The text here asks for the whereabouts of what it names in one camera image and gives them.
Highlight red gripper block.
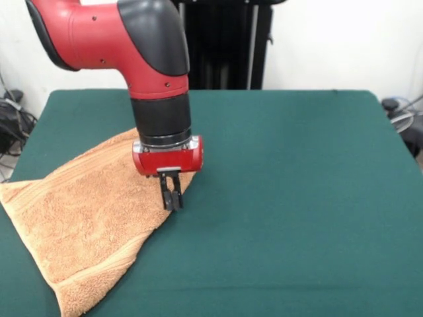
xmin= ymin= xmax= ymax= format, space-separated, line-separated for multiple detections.
xmin=132 ymin=134 xmax=204 ymax=211

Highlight tan terry towel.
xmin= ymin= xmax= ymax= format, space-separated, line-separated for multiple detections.
xmin=0 ymin=127 xmax=196 ymax=317

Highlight dark green table cloth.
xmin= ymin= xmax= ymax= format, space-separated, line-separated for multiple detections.
xmin=0 ymin=88 xmax=423 ymax=317

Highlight small black plug box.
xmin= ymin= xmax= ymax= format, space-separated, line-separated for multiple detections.
xmin=381 ymin=98 xmax=401 ymax=112

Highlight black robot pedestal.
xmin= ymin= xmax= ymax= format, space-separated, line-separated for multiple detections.
xmin=176 ymin=0 xmax=275 ymax=90

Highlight black cable bundle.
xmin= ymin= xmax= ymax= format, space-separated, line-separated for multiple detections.
xmin=0 ymin=88 xmax=39 ymax=159

